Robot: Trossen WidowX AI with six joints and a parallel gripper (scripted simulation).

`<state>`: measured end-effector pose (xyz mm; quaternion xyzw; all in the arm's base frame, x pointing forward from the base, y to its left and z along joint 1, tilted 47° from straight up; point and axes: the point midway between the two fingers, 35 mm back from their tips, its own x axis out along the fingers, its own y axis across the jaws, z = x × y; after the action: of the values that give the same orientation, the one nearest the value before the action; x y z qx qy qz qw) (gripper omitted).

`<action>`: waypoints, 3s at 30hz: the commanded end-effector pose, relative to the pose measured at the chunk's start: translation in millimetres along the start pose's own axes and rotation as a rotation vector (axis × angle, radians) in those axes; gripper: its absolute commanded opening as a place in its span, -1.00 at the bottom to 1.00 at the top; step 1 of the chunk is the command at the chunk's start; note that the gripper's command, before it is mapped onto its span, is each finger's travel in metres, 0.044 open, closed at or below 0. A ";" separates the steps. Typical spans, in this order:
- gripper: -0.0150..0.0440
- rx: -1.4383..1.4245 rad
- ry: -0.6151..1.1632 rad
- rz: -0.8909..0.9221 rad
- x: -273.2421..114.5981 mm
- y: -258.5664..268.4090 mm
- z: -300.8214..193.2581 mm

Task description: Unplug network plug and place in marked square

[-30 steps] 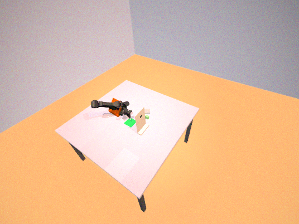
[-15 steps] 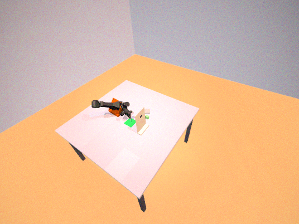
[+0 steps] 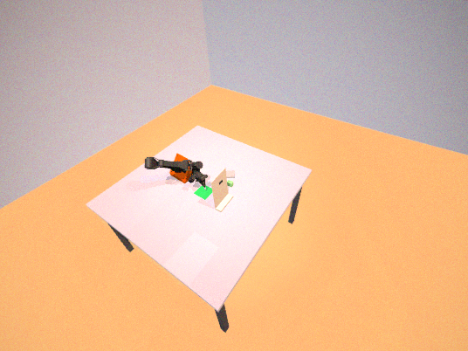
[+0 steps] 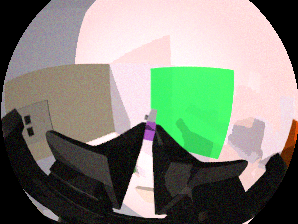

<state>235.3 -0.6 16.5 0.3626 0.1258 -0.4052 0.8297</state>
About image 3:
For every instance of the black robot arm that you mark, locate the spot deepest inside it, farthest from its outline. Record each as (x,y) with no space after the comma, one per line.
(178,167)

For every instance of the green square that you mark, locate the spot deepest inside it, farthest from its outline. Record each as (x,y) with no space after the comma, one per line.
(203,193)

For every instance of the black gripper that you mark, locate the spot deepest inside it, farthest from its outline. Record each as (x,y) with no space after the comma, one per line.
(199,176)

